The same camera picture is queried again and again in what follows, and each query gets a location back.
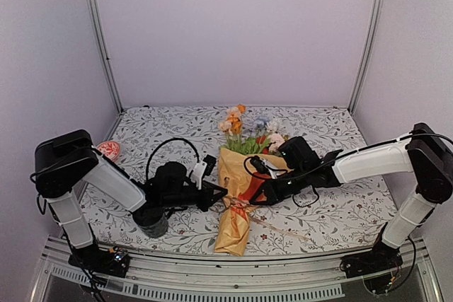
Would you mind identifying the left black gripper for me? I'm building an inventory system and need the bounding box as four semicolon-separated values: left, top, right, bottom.
162;180;227;212

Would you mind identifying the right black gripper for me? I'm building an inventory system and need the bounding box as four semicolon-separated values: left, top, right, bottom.
250;165;310;206

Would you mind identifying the orange wrapping paper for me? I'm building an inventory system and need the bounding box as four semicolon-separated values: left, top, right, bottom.
235;135;270;221

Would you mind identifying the tan raffia ribbon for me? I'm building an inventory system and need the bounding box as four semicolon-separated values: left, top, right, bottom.
222;195;312;242

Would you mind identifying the pink rose fake stem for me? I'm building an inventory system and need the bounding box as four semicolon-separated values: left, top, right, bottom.
265;118;289;153

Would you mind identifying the yellow wrapping paper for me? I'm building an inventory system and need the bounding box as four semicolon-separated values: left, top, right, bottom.
214;146;289;257

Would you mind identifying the blue fake flower stem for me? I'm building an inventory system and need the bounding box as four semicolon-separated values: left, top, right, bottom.
252;116;270;137

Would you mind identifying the cream rose fake stem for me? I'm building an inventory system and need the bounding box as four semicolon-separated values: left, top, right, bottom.
219;109;232;140

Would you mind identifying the orange fake flower stem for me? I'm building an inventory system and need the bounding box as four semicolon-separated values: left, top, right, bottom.
228;104;246;153

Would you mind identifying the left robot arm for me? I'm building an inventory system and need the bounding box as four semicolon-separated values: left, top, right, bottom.
30;129;228;269

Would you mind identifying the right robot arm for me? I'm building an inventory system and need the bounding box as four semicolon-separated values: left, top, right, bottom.
244;122;452;271

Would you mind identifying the green leafy fake stem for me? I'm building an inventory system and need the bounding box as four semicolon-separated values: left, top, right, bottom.
224;134;270;155

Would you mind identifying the black mug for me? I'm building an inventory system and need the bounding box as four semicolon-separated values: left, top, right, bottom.
132;208;168;238

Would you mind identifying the red white patterned bowl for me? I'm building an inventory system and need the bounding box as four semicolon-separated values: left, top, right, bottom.
96;141;120;162

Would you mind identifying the floral patterned tablecloth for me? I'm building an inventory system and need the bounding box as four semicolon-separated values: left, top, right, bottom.
81;106;396;255

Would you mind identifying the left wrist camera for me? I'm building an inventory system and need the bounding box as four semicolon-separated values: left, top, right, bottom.
154;154;217;192

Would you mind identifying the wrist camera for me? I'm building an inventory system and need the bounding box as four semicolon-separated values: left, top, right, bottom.
154;154;217;192
249;135;321;179

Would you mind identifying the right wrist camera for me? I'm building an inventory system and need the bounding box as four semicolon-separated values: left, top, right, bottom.
249;135;321;179

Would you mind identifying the black camera cable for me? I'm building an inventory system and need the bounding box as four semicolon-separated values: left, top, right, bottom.
145;137;200;179

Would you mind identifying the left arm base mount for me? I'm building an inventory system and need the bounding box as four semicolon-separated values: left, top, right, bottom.
67;239;130;278

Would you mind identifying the front aluminium rail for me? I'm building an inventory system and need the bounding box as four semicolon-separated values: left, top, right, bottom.
30;237;449;301

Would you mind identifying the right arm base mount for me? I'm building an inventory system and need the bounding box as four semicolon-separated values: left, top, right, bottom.
339;236;417;296

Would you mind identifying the left metal frame post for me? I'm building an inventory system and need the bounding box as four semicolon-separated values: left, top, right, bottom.
86;0;124;114

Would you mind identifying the metal frame post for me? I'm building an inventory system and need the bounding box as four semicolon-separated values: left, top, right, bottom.
86;0;124;114
348;0;384;115

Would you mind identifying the right metal frame post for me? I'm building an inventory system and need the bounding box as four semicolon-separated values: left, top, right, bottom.
348;0;384;115

